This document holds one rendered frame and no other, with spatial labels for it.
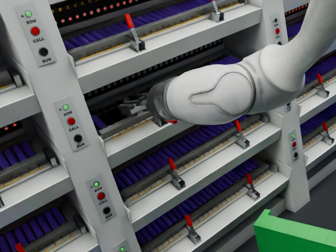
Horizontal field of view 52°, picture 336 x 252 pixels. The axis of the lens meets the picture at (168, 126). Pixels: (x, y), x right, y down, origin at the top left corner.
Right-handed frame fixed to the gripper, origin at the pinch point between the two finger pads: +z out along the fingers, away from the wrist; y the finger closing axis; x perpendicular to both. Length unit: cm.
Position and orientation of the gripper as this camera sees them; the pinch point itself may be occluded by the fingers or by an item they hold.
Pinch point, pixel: (130, 102)
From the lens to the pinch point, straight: 91.9
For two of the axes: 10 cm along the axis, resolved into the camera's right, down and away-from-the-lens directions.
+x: 3.5, 9.1, 2.3
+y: -7.9, 4.1, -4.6
